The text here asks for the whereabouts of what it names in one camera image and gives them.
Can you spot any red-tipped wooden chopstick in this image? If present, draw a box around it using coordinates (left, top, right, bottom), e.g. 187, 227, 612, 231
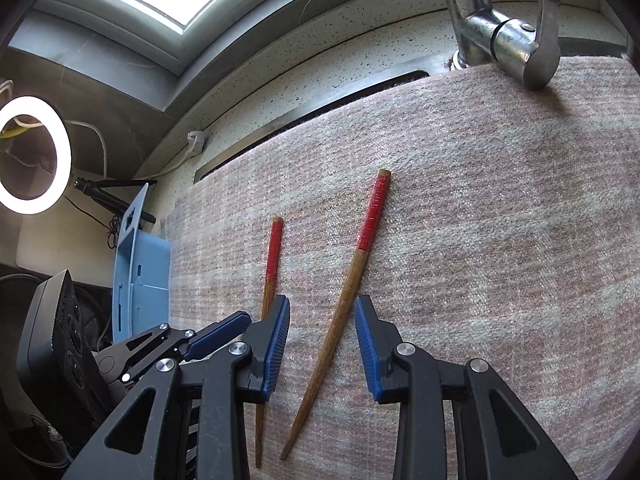
280, 169, 392, 462
255, 217, 283, 468

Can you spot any chrome kitchen faucet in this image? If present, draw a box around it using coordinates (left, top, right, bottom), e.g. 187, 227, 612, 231
445, 0, 561, 90

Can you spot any blue plastic utensil basket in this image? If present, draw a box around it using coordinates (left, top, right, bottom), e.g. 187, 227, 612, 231
112, 183, 171, 344

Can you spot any pink plaid cloth mat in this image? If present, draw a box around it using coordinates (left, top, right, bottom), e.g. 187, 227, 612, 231
160, 58, 639, 479

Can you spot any black tripod stand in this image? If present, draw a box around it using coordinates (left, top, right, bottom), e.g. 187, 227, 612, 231
73, 177, 157, 220

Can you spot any black camera box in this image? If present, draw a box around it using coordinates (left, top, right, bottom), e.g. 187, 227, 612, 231
16, 270, 114, 454

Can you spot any white cable clip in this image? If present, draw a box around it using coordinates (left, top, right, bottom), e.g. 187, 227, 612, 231
186, 131, 208, 158

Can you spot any white ring light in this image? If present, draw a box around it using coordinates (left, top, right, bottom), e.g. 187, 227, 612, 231
0, 96, 72, 216

